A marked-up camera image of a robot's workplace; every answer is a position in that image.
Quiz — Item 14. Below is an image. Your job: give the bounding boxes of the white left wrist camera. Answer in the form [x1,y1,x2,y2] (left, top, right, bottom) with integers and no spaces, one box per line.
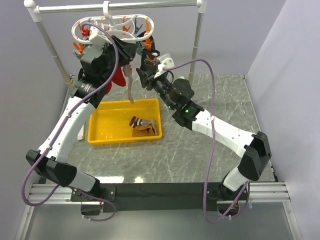
[81,26,111,46]

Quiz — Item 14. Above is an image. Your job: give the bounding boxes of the red sock with stripes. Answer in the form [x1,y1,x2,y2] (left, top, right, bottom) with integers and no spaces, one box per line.
[111,66,126,87]

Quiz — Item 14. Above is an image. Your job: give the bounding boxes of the white and silver drying rack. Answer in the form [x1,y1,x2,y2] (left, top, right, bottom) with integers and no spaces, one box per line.
[23,0,207,141]

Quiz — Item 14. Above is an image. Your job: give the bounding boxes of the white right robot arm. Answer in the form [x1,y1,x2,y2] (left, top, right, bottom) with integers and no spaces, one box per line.
[136,68,272,200]

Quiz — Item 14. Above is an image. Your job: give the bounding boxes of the white clip hanger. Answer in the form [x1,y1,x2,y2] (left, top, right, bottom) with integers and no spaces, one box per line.
[71,11,155,47]

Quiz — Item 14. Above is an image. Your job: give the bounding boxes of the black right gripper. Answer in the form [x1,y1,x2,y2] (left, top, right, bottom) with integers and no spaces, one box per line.
[136,63,177,111]

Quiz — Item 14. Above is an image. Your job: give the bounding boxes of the red penguin sock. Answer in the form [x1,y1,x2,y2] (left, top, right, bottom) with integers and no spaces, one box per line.
[105,81,112,95]

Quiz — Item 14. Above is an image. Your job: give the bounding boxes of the mustard yellow sock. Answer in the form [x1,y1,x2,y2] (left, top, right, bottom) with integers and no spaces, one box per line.
[132,125,156,138]

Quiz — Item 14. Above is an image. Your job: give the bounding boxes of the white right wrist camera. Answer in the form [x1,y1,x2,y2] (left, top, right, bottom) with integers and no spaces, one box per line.
[154,53,175,79]

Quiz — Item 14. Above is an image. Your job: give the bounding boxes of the dark navy hanging sock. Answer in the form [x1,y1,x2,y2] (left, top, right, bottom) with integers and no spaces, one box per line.
[136,36,160,72]

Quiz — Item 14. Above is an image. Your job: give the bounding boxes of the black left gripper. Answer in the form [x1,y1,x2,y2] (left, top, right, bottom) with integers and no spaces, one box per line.
[101,34,139,84]

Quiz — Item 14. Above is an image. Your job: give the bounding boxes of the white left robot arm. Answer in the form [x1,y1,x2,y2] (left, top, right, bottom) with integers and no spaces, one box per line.
[26,36,138,201]

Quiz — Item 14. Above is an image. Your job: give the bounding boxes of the aluminium rail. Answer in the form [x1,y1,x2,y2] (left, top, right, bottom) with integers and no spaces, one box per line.
[27,182,291,205]

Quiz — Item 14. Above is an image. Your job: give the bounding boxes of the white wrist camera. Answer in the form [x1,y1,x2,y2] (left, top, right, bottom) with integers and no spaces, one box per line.
[154,53,175,79]
[81,26,111,46]

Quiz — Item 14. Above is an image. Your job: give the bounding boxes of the yellow plastic bin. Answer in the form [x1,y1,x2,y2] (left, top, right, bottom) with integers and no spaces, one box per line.
[87,98,163,145]

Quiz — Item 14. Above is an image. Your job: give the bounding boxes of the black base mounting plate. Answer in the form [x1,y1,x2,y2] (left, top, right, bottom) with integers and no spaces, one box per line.
[70,182,244,211]

